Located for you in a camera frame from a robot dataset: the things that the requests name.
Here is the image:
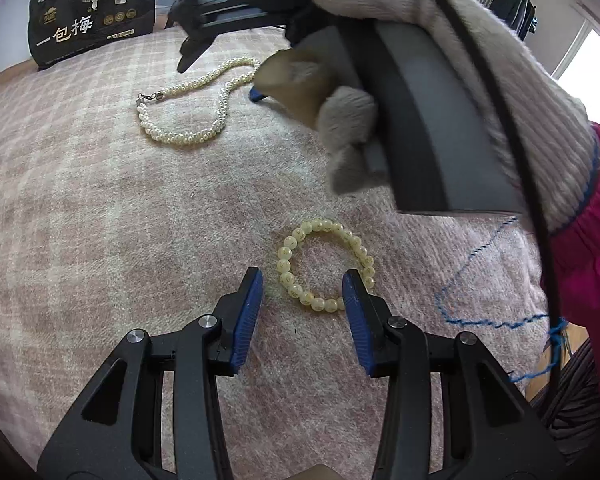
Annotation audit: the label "dark striped cloth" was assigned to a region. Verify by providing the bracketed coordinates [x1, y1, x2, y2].
[525, 335, 600, 467]

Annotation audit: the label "yellow bead bracelet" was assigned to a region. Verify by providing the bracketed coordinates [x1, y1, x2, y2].
[276, 217, 376, 314]

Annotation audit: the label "black snack bag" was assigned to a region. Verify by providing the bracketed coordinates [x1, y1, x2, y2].
[28, 0, 157, 72]

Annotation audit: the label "person's right forearm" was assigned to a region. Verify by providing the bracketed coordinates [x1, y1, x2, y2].
[540, 122, 600, 411]

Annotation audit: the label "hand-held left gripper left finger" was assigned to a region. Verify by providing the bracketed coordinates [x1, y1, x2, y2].
[36, 266, 265, 480]

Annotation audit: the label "dark hanging clothes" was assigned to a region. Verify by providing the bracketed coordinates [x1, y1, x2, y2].
[490, 0, 537, 37]

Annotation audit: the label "person's right hand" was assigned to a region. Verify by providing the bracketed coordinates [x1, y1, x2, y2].
[304, 0, 600, 234]

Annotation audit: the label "white pearl necklace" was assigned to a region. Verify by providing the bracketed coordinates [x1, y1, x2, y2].
[136, 56, 264, 149]

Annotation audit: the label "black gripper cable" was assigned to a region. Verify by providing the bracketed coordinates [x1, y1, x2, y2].
[410, 0, 567, 401]

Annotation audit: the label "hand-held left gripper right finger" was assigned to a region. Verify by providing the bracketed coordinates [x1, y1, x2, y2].
[342, 269, 567, 480]

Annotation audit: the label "window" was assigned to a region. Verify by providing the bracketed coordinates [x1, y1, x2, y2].
[550, 20, 600, 127]

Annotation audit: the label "pink plaid blanket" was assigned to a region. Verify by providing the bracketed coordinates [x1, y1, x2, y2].
[0, 25, 556, 480]

